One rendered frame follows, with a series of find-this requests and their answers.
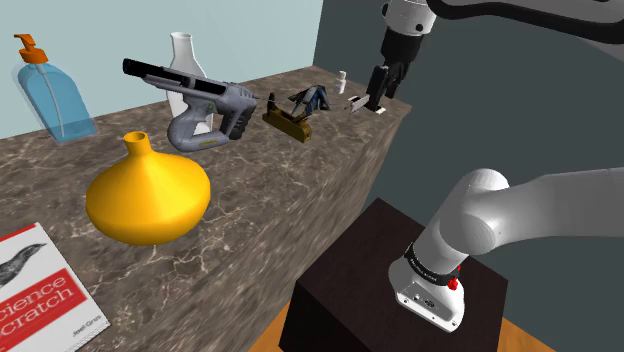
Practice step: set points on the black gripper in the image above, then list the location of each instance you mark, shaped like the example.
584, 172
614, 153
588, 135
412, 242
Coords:
400, 45

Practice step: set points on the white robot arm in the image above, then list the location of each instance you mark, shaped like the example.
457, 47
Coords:
492, 214

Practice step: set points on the small white flat tool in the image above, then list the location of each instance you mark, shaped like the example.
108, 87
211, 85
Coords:
358, 103

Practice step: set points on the small white bottle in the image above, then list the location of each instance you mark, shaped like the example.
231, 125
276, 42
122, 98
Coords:
340, 84

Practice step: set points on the blue and black stapler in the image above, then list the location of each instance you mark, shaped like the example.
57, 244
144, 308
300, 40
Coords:
309, 97

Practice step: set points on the brass hand plane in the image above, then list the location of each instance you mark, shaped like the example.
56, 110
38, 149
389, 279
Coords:
287, 124

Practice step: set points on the white vase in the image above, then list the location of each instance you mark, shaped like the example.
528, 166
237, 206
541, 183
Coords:
183, 56

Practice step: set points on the dark robot stand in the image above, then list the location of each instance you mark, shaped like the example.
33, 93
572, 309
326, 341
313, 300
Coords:
351, 292

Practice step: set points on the yellow round vase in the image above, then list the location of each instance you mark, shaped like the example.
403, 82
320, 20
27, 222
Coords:
146, 195

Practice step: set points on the blue soap dispenser orange pump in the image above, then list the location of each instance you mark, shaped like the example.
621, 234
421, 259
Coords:
53, 105

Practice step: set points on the white and red book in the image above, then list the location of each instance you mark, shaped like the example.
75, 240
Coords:
34, 297

